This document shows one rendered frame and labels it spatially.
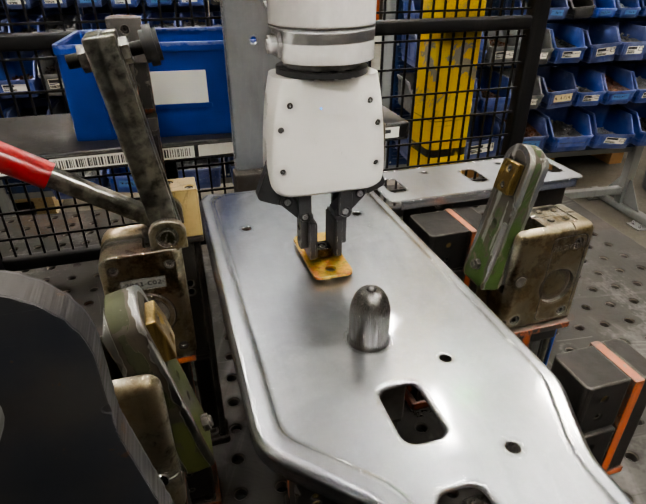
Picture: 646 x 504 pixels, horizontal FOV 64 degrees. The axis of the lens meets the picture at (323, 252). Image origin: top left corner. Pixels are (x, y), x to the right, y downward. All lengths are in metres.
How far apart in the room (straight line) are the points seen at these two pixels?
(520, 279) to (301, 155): 0.24
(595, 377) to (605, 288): 0.71
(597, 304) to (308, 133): 0.78
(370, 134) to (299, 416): 0.23
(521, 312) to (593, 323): 0.49
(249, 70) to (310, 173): 0.30
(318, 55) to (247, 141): 0.34
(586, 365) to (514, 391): 0.08
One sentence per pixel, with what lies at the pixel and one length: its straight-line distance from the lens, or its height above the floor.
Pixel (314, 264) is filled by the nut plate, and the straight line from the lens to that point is 0.49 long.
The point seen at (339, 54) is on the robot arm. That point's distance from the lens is 0.40.
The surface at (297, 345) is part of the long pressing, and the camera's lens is 0.40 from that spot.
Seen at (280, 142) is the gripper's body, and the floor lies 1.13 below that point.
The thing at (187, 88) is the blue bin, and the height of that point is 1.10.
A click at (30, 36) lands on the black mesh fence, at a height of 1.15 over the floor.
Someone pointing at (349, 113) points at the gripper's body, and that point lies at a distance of 0.43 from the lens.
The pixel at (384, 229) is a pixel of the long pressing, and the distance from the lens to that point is 0.57.
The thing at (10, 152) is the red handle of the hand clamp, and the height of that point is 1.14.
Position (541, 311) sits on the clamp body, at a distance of 0.57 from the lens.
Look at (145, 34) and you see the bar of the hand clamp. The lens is 0.41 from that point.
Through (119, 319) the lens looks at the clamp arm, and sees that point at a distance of 0.28.
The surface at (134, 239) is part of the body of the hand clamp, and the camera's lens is 0.47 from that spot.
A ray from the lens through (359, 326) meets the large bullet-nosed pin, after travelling 0.39.
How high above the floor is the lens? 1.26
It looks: 30 degrees down
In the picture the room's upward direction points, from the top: straight up
